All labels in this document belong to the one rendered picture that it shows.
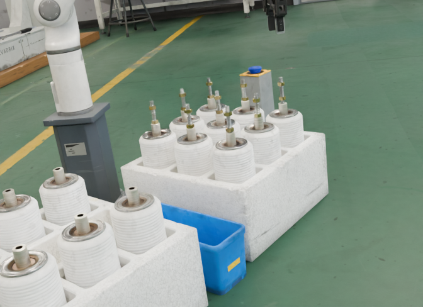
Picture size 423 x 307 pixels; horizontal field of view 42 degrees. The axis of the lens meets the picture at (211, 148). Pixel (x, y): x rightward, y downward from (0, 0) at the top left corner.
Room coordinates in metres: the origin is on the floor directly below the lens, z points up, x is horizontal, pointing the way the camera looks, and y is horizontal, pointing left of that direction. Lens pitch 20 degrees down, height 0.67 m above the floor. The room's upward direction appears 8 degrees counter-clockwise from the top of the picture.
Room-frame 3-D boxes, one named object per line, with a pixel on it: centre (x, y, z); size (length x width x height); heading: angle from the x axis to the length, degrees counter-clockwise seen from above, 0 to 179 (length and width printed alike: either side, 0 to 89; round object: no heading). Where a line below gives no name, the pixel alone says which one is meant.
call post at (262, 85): (1.62, -0.16, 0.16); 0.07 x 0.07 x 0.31; 50
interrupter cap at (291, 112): (1.36, -0.20, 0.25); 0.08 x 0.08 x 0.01
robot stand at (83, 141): (1.49, 0.36, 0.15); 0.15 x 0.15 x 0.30; 79
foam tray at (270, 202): (1.35, -0.03, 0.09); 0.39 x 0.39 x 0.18; 50
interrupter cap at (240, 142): (1.18, -0.05, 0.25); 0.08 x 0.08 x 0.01
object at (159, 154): (1.33, 0.13, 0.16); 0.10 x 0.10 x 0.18
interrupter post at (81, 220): (0.84, 0.24, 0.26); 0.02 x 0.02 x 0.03
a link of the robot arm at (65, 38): (1.49, 0.36, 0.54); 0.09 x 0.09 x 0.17; 0
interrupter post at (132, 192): (0.93, 0.16, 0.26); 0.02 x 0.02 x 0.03
